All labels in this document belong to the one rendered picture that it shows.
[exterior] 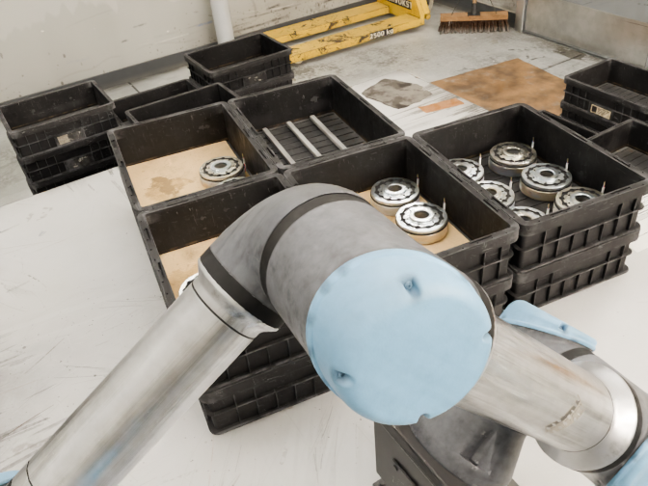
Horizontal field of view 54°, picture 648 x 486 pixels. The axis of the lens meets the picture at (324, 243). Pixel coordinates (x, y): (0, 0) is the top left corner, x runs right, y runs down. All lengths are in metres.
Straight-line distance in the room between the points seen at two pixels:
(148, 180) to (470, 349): 1.23
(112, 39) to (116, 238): 2.88
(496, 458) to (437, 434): 0.08
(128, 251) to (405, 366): 1.22
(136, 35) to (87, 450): 3.97
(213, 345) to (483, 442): 0.42
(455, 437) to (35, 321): 0.95
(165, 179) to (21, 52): 2.83
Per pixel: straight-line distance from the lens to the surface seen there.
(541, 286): 1.29
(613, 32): 4.31
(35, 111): 2.92
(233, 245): 0.54
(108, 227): 1.70
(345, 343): 0.40
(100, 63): 4.44
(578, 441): 0.70
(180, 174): 1.58
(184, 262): 1.29
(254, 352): 1.03
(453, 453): 0.85
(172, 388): 0.57
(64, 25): 4.33
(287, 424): 1.13
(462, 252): 1.09
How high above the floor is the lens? 1.60
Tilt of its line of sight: 37 degrees down
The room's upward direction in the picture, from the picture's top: 6 degrees counter-clockwise
